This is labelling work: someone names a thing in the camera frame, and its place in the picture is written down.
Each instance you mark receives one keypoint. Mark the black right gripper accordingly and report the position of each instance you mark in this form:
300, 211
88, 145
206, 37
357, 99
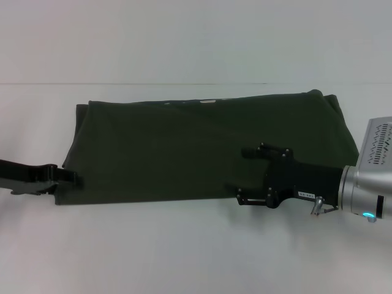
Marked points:
300, 183

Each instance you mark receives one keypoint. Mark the dark green t-shirt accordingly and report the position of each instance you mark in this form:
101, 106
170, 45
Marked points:
183, 147

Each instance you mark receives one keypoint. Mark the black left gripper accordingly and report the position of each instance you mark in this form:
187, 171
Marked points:
21, 173

